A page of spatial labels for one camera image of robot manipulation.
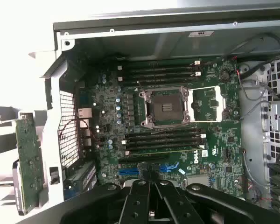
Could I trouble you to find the metal socket cover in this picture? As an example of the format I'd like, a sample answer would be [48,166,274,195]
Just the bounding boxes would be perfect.
[188,85,226,123]

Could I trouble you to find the green motherboard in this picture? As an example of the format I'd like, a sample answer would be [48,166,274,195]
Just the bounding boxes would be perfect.
[76,56,252,205]

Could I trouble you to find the CPU socket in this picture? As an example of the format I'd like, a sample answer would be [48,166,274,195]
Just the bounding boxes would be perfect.
[138,85,192,129]

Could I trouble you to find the red black twisted wire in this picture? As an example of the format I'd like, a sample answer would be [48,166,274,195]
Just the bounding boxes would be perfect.
[58,118,93,150]

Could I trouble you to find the long black expansion slot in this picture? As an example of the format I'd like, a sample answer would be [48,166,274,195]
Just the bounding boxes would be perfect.
[118,155,168,164]

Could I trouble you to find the grey PC case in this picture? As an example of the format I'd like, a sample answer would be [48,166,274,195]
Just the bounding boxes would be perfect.
[28,6,280,224]

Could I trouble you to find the blue case latch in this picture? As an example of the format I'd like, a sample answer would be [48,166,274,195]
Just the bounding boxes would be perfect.
[63,183,79,201]

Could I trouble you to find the large silver port block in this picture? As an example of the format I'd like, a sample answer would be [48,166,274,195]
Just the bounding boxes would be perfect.
[77,108,93,119]

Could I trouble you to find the perforated metal disk bay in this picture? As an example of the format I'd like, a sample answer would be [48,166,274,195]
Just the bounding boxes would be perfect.
[260,57,280,168]

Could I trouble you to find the silver chipset heat sink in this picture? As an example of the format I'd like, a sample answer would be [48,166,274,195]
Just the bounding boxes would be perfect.
[186,175,212,191]

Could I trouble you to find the blue expansion slot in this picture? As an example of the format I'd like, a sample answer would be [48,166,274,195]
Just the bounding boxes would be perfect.
[118,163,180,177]

